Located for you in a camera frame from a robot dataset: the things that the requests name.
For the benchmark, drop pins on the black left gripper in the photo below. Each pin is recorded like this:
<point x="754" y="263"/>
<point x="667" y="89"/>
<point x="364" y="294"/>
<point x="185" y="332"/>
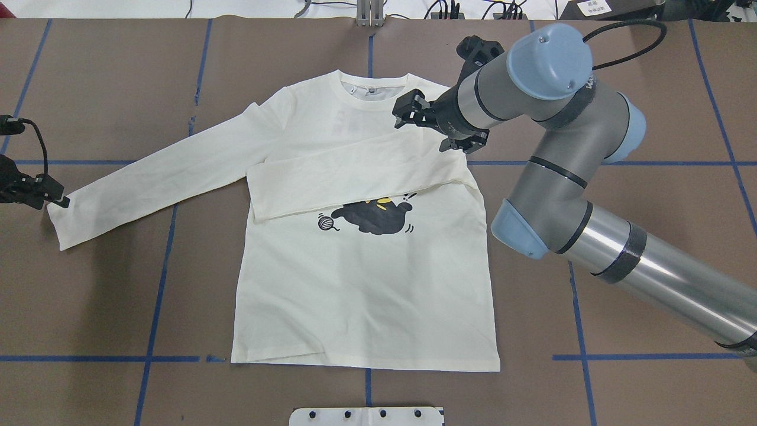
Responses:
<point x="21" y="181"/>

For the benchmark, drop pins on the black box with label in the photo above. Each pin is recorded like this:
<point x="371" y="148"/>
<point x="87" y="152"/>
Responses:
<point x="609" y="10"/>

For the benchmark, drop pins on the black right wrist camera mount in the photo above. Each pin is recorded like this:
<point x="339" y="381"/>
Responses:
<point x="476" y="53"/>

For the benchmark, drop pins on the right robot arm grey silver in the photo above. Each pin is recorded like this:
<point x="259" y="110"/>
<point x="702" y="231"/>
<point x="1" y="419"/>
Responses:
<point x="549" y="76"/>

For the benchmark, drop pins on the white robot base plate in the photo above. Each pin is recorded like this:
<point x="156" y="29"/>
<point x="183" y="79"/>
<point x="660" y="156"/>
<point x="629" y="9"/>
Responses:
<point x="392" y="415"/>

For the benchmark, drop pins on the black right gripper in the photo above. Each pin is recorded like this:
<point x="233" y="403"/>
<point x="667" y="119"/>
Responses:
<point x="448" y="113"/>

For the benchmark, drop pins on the white long-sleeve cat shirt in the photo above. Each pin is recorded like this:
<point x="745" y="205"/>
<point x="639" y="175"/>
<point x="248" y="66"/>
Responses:
<point x="365" y="246"/>

